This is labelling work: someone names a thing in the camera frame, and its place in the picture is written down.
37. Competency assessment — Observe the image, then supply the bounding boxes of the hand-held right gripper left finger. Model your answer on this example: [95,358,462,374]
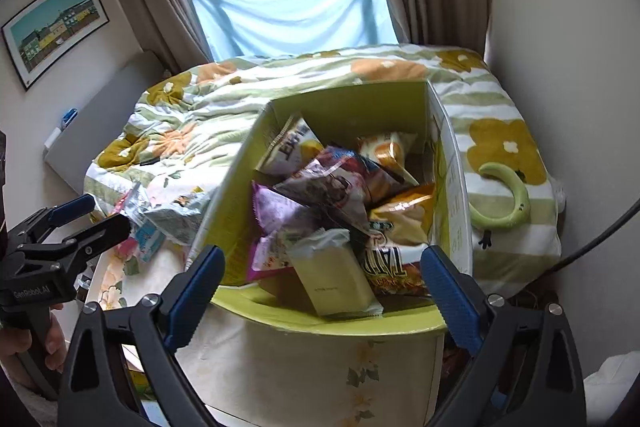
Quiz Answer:
[57,244,226,427]

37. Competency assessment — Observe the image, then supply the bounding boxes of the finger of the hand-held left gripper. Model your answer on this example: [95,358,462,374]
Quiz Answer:
[47,194,97,229]
[65,213,132,259]

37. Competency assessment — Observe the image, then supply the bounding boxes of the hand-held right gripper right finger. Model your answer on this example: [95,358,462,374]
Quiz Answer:
[420,245,587,427]

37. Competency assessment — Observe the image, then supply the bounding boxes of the pink snack packet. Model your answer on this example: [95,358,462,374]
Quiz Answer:
[112,187,141,260]

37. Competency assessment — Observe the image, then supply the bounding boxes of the white floral tray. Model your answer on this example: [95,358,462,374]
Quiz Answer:
[82,237,203,360]

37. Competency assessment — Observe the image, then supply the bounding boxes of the silver blue snack packet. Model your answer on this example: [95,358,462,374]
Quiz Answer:
[134,219,167,264]

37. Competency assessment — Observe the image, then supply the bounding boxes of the yellow brown striped packet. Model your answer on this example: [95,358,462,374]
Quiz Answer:
[362,243,435,298]

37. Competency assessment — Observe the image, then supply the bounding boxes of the small pink white packet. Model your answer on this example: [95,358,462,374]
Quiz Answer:
[246,236,295,282]

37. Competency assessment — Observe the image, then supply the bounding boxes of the gold snack packet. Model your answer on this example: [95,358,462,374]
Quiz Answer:
[369,183,437,248]

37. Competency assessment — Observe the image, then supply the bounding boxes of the purple snack packet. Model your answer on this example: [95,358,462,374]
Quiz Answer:
[250,183,321,253]

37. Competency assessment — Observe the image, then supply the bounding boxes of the pale yellow snack packet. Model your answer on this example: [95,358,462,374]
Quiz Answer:
[284,228,384,319]

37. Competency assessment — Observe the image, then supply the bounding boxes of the green cardboard box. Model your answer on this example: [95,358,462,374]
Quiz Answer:
[175,79,474,427]

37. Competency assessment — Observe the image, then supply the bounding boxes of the orange snack packet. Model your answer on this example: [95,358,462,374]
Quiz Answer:
[356,132,420,185]

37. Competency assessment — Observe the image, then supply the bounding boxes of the dark brown snack packet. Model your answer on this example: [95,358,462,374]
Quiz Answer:
[274,146,407,233]

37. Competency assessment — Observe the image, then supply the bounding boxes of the white yellow snack packet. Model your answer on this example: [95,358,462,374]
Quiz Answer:
[256,114,326,178]

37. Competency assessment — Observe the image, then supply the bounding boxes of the person's left hand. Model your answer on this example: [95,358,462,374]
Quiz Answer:
[46,303,69,356]

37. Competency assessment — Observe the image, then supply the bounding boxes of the grey headboard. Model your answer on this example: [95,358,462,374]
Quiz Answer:
[44,51,167,188]

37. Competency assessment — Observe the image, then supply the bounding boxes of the green curved neck fan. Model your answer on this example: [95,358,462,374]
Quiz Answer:
[469,162,531,228]

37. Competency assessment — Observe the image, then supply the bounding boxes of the white cloth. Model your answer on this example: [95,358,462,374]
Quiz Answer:
[582,353,640,427]

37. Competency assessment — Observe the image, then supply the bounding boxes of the floral duvet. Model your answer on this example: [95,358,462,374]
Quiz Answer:
[82,43,567,305]

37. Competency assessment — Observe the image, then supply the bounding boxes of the light blue window cloth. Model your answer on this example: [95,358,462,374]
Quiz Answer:
[190,0,399,58]

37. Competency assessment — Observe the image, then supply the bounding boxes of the black cable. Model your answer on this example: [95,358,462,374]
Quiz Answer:
[554,189,640,277]

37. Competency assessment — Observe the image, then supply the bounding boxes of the framed wall picture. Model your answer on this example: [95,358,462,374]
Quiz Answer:
[1,0,110,92]

